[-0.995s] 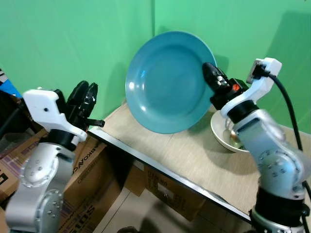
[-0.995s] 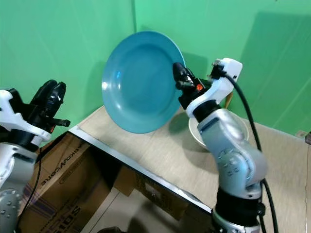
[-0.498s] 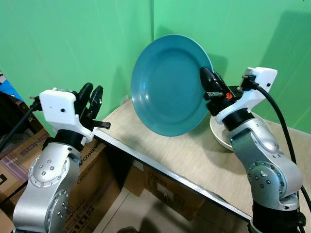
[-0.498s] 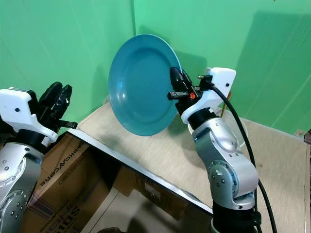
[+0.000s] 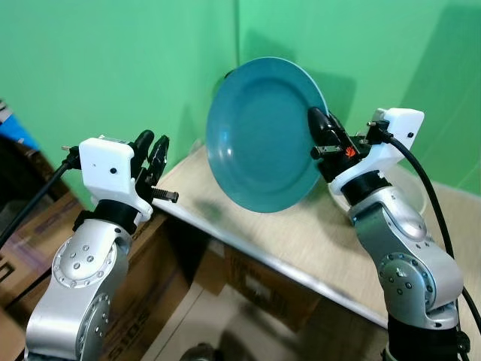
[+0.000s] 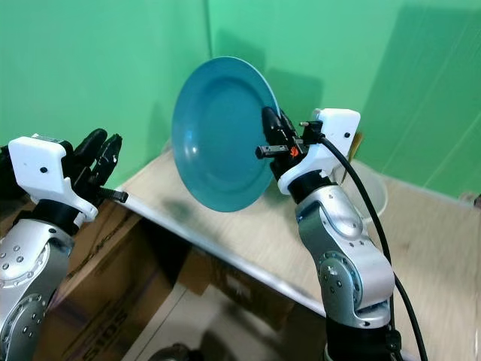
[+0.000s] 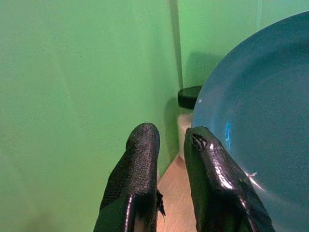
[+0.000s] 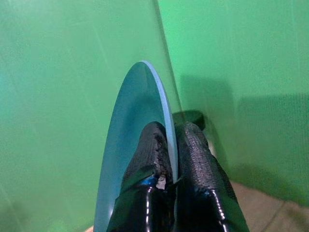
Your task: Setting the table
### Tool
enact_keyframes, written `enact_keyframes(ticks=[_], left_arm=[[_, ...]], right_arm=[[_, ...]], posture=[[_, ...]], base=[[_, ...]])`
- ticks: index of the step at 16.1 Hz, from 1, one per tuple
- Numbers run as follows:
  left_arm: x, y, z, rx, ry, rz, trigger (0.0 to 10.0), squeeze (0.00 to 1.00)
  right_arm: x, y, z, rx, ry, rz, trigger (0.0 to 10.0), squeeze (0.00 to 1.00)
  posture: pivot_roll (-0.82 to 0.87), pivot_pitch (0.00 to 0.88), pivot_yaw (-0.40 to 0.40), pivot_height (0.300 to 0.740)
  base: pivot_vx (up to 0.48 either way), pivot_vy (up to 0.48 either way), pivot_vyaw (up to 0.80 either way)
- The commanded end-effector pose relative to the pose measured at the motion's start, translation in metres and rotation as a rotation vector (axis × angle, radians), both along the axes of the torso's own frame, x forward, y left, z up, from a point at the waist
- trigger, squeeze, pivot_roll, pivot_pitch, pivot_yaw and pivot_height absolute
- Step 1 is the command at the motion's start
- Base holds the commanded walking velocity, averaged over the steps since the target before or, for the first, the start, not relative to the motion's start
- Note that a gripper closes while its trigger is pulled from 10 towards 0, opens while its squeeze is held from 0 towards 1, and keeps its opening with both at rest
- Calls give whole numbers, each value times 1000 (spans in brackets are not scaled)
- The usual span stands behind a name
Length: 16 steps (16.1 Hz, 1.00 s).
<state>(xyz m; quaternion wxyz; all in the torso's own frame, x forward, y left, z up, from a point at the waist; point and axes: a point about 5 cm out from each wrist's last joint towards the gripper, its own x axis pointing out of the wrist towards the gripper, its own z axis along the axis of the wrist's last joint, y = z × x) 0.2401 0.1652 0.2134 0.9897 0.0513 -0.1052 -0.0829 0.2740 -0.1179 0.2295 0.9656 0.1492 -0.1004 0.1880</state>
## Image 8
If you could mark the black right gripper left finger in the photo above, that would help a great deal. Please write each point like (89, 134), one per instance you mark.
(142, 183)

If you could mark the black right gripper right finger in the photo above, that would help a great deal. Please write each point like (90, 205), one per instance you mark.
(205, 183)

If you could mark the blue round plate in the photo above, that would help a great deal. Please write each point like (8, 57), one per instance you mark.
(131, 116)

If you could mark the green cloth backdrop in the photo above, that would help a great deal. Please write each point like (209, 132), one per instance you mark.
(72, 96)

